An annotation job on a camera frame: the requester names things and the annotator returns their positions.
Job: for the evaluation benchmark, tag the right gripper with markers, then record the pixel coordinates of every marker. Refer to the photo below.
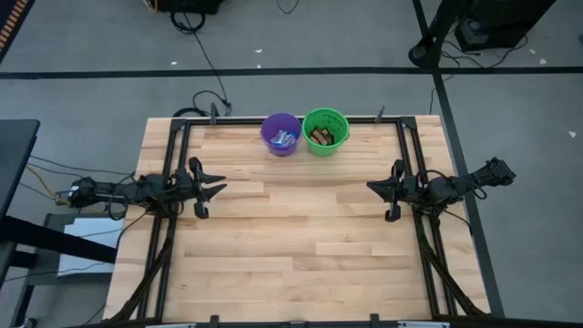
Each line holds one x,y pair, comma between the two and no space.
403,191

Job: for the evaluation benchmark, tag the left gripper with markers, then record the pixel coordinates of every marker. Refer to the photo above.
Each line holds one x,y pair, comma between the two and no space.
193,187

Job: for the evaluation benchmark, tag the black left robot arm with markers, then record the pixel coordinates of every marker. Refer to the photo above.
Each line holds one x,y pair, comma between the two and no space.
136,191

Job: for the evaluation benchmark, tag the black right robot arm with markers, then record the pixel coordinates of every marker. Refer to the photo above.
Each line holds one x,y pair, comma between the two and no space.
455,187

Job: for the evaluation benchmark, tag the green halloween bucket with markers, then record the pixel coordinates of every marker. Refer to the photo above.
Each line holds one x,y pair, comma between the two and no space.
339,123

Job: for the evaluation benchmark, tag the purple halloween bucket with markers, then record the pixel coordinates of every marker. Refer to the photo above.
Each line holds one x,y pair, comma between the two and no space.
268,125

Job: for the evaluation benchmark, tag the grey metal plate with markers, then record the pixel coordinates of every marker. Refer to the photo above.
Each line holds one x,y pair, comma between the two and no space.
91,246

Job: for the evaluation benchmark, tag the black stand pole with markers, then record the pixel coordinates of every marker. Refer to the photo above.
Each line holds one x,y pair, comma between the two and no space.
421,52

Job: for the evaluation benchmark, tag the black desk beam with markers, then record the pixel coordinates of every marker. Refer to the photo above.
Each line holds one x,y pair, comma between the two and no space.
54,238

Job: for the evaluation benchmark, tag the black floor box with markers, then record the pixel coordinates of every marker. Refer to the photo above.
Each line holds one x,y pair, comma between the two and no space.
191,4

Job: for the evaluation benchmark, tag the black desk top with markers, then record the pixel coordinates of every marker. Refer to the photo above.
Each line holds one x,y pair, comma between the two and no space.
13,155

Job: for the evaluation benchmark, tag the black equipment case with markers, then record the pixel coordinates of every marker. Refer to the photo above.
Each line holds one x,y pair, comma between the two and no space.
501,18

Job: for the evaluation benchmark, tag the black mat orange stripes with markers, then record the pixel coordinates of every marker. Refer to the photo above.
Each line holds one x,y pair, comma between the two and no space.
9,27

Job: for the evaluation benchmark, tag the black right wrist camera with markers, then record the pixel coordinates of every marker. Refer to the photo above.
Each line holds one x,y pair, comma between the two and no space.
392,214

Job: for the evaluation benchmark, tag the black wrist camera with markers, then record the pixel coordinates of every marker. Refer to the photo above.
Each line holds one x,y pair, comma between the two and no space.
201,211
392,214

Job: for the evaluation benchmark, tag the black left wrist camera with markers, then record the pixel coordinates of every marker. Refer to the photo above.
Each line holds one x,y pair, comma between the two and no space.
201,211

